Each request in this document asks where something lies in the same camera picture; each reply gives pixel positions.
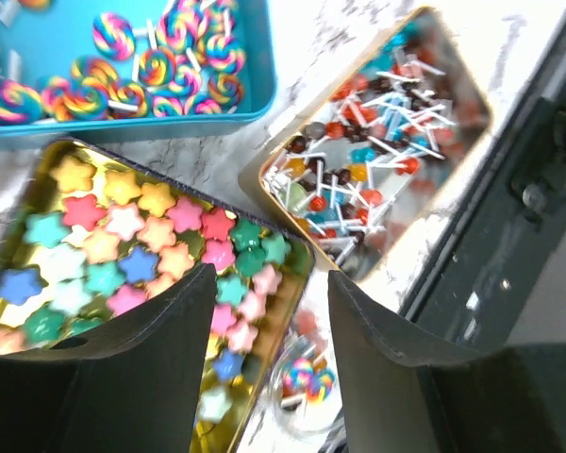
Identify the gold tin star candies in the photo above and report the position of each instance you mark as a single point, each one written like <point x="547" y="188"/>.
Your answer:
<point x="93" y="236"/>

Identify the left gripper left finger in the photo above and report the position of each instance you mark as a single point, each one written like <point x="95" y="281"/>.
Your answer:
<point x="129" y="385"/>

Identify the gold tin round lollipops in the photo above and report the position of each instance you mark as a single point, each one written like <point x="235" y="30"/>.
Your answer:
<point x="376" y="148"/>

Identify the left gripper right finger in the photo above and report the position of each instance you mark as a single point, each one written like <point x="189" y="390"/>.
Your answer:
<point x="404" y="389"/>

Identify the clear glass bowl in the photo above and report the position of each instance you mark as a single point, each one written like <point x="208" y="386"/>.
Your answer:
<point x="304" y="391"/>

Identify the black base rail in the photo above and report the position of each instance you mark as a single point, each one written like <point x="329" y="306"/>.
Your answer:
<point x="499" y="274"/>

